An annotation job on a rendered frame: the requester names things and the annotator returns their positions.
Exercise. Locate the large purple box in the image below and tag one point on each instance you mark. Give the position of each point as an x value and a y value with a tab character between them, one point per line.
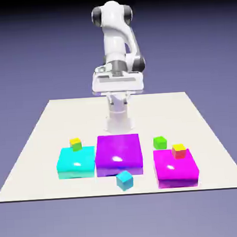
118	150

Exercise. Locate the large magenta box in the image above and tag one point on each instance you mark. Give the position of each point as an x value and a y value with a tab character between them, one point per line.
173	170

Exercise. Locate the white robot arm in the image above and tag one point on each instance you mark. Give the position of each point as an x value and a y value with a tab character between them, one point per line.
113	32

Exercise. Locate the large cyan box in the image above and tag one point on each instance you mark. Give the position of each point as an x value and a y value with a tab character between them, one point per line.
73	162

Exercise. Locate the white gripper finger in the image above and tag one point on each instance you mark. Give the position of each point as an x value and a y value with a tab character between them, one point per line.
110	99
126	98

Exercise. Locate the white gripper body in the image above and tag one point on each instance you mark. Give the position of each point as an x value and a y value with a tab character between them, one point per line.
118	85

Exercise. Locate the small cyan cube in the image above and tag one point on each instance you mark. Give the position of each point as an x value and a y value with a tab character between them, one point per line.
124	181

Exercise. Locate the small yellow-topped red cube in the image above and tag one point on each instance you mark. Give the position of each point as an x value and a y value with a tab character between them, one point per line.
178	152

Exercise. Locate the small yellow-topped green cube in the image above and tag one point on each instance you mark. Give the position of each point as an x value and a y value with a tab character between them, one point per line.
76	145

